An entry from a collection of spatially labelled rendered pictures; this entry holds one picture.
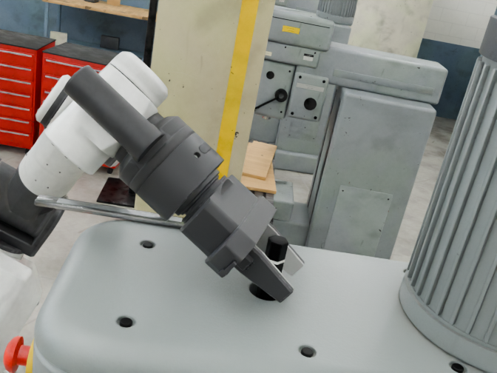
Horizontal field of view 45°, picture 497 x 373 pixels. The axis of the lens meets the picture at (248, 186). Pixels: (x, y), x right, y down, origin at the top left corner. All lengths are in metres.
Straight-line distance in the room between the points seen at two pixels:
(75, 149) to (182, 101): 1.76
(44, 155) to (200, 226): 0.42
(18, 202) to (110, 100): 0.51
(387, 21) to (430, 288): 8.44
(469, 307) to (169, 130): 0.33
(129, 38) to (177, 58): 7.50
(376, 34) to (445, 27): 1.56
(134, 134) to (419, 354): 0.35
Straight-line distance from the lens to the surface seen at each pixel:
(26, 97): 5.60
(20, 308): 1.09
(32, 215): 1.06
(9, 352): 0.72
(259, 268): 0.59
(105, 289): 0.61
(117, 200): 5.04
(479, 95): 0.60
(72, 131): 0.60
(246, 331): 0.58
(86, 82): 0.57
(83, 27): 9.92
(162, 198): 0.59
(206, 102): 2.34
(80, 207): 0.74
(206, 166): 0.58
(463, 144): 0.61
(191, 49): 2.30
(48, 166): 0.96
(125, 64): 0.61
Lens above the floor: 2.23
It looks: 23 degrees down
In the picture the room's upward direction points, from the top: 11 degrees clockwise
